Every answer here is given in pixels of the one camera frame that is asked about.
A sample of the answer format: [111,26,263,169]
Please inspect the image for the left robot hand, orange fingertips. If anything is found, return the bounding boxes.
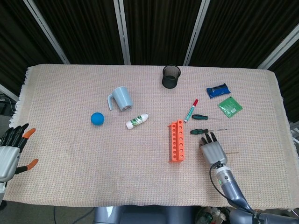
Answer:
[0,123,39,182]

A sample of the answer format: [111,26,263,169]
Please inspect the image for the right robot hand, orange fingertips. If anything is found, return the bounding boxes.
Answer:
[199,132,228,168]

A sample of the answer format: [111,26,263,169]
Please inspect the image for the orange tube rack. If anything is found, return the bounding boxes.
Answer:
[167,119,187,163]

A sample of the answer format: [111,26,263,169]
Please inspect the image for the green pen red cap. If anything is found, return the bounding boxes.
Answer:
[183,98,199,124]

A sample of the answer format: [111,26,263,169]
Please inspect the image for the green circuit board bag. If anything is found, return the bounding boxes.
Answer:
[217,96,243,119]

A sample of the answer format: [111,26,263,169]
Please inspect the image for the blue packet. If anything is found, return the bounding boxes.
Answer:
[206,83,231,99]

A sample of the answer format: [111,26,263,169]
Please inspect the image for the cluttered waste bin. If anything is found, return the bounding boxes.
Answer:
[196,206,231,224]

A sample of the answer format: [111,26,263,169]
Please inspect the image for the white glue bottle green label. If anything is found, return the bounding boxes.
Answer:
[126,113,150,130]

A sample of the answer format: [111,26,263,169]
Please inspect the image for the black mesh pen cup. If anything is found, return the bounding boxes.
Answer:
[162,64,181,89]

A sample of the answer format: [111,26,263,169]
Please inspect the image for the beige woven tablecloth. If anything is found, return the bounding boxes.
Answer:
[8,64,286,214]

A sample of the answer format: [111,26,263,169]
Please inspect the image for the grey robot torso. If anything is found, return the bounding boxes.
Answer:
[93,205,194,224]

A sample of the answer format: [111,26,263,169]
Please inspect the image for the blue ball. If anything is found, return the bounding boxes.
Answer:
[90,112,105,126]

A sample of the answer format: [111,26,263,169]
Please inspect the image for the black curtain panel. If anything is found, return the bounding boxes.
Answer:
[123,0,201,66]
[35,0,124,65]
[0,0,65,94]
[189,0,299,69]
[268,46,299,123]

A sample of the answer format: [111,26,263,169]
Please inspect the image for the light blue plastic mug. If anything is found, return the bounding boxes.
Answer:
[107,86,134,113]

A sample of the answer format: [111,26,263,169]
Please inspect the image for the green-handled screwdriver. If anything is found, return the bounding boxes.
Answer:
[192,114,221,121]
[190,128,228,135]

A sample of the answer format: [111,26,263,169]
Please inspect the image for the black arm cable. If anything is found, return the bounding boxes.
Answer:
[209,161,256,213]

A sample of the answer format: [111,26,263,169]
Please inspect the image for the aluminium partition post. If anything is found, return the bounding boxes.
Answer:
[183,0,211,66]
[114,0,131,65]
[23,0,71,65]
[0,84,19,102]
[257,23,299,70]

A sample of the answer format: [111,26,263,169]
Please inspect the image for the metal frame rack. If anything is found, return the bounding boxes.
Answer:
[289,121,299,140]

